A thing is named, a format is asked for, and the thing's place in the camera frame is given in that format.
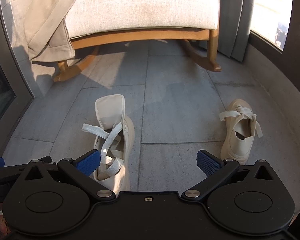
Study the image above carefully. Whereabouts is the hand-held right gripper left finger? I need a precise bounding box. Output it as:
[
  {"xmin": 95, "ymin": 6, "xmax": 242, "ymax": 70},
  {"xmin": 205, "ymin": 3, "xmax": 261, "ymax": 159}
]
[{"xmin": 14, "ymin": 149, "xmax": 117, "ymax": 201}]

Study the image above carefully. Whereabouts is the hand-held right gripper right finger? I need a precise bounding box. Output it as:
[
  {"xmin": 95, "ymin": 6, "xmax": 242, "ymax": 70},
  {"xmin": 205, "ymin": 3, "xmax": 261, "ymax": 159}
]
[{"xmin": 181, "ymin": 149, "xmax": 287, "ymax": 201}]

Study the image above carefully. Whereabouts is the cream canvas shoe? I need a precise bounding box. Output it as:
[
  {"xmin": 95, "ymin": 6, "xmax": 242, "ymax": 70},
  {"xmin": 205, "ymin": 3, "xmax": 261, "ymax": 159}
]
[
  {"xmin": 94, "ymin": 94, "xmax": 135, "ymax": 191},
  {"xmin": 220, "ymin": 99, "xmax": 260, "ymax": 162}
]

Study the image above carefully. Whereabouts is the dark framed glass door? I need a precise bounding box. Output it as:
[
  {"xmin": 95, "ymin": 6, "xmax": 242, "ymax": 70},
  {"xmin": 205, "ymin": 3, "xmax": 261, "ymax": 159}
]
[{"xmin": 0, "ymin": 0, "xmax": 35, "ymax": 140}]

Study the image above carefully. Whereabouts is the wooden rocking chair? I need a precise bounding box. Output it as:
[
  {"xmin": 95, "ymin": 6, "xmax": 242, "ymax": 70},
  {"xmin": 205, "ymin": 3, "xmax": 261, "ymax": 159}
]
[{"xmin": 54, "ymin": 0, "xmax": 222, "ymax": 82}]

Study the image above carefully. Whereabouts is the grey curtain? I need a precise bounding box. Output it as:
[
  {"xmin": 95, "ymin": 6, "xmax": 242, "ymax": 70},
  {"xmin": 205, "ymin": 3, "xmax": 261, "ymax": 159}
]
[{"xmin": 219, "ymin": 0, "xmax": 253, "ymax": 62}]

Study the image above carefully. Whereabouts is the beige fleece cloth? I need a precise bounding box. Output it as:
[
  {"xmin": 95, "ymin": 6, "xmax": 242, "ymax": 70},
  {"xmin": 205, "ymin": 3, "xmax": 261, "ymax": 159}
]
[{"xmin": 9, "ymin": 0, "xmax": 92, "ymax": 63}]

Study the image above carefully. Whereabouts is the white seat cushion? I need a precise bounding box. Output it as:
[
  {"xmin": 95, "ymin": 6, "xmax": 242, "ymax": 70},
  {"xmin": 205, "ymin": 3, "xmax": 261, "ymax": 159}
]
[{"xmin": 65, "ymin": 0, "xmax": 220, "ymax": 40}]

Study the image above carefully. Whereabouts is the window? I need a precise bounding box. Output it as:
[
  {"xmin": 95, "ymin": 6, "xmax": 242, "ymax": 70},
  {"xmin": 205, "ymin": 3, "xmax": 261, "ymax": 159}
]
[{"xmin": 250, "ymin": 0, "xmax": 300, "ymax": 53}]

